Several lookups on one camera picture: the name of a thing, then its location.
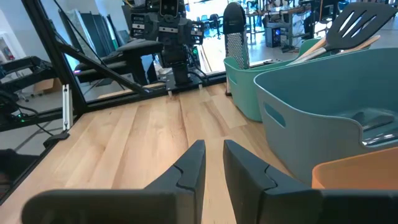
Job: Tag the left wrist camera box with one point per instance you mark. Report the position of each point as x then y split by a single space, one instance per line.
169 7

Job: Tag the black aluminium table frame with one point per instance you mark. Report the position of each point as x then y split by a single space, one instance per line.
56 53

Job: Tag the green plastic bin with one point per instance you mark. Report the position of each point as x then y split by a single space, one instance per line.
245 87

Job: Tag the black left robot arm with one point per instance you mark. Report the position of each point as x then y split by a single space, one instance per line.
180 62

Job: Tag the white frame bracket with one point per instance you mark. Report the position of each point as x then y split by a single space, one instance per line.
67 105

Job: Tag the metal box grater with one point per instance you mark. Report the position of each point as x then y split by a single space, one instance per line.
236 46

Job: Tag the black side table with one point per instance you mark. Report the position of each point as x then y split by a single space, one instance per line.
136 48

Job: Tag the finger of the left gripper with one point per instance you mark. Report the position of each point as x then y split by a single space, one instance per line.
197 32
138 31

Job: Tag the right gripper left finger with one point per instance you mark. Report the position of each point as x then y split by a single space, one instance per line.
189 168

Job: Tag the silver table knife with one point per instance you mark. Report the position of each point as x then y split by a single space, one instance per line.
379 139

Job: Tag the cardboard box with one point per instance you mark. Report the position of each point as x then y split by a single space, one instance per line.
46 85

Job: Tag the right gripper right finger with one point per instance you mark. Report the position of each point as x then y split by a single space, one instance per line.
255 186

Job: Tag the orange plastic bin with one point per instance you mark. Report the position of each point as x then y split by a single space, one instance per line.
357 171

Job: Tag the blue plastic bin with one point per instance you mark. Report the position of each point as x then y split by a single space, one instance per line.
311 140

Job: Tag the black computer tower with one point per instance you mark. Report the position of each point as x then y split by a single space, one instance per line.
273 37

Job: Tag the black slotted spatula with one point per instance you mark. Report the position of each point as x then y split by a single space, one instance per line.
342 34

